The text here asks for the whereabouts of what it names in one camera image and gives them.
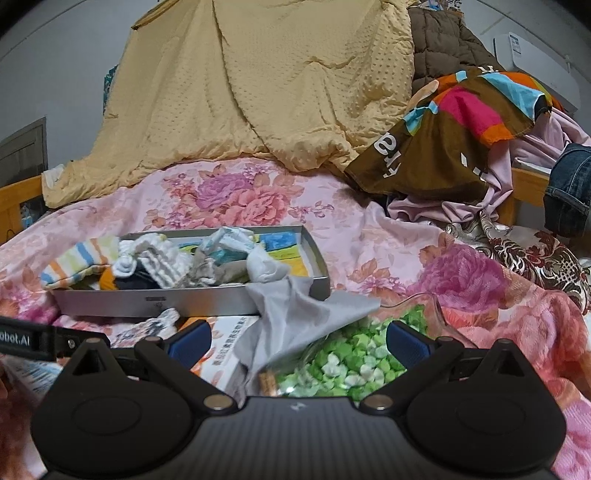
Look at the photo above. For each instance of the plain white sock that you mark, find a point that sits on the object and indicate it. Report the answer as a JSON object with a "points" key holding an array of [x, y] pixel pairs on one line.
{"points": [[268, 267]]}

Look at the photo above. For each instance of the grey metal tray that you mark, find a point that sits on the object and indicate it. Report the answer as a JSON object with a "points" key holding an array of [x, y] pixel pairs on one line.
{"points": [[184, 302]]}

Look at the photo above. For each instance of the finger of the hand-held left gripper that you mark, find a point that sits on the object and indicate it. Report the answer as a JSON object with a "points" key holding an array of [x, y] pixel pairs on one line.
{"points": [[69, 344]]}

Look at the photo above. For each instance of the colourful cartoon wall poster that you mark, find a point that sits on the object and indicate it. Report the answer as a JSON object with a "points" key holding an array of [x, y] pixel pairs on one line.
{"points": [[438, 3]]}

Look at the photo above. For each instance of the white air conditioner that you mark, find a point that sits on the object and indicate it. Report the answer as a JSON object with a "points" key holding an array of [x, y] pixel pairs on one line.
{"points": [[531, 50]]}

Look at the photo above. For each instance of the grey cloth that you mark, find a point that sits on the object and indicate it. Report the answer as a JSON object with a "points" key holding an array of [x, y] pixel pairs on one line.
{"points": [[295, 318]]}

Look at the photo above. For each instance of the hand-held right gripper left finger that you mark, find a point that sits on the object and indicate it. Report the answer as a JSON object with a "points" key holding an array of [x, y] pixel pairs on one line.
{"points": [[189, 345]]}

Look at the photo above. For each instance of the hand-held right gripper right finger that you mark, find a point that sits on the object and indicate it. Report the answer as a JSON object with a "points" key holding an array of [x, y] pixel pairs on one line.
{"points": [[406, 345]]}

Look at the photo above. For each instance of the pink floral bed sheet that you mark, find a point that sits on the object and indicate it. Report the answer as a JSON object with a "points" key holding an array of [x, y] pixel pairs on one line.
{"points": [[277, 198]]}

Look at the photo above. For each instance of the black white patterned sock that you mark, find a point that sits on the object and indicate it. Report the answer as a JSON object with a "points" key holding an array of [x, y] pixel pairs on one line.
{"points": [[157, 321]]}

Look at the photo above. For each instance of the navy white striped sock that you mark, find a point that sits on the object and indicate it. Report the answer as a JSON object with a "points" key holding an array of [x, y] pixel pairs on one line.
{"points": [[134, 282]]}

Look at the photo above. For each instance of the white box with orange print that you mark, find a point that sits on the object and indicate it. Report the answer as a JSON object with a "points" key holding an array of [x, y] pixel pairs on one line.
{"points": [[226, 341]]}

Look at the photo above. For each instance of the brown multicolour printed cloth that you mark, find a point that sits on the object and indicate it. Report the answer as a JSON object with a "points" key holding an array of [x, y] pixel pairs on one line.
{"points": [[429, 152]]}

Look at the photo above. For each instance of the teal patterned wall poster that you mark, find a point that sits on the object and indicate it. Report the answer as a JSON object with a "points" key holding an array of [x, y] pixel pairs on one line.
{"points": [[109, 87]]}

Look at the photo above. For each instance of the glass jar of green stars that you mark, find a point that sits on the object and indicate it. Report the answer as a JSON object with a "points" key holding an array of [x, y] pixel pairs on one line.
{"points": [[351, 355]]}

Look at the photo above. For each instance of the brown quilted jacket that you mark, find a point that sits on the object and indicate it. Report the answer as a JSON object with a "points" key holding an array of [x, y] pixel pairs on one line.
{"points": [[438, 46]]}

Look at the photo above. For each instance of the blue jeans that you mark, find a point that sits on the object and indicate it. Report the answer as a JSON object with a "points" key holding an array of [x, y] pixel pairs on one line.
{"points": [[570, 184]]}

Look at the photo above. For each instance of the orange ribbed sock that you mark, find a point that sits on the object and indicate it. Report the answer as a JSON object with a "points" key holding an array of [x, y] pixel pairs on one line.
{"points": [[107, 279]]}

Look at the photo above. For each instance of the colourful striped sock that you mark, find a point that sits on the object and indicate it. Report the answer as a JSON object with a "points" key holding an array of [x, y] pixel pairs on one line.
{"points": [[78, 263]]}

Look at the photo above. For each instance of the white knitted sock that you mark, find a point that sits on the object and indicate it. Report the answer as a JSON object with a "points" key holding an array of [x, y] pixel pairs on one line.
{"points": [[161, 265]]}

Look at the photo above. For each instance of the white blue printed diaper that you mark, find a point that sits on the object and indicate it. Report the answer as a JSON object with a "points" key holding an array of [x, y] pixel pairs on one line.
{"points": [[228, 251]]}

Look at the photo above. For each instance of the yellow dotted quilt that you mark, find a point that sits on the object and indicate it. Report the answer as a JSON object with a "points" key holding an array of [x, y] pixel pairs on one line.
{"points": [[231, 92]]}

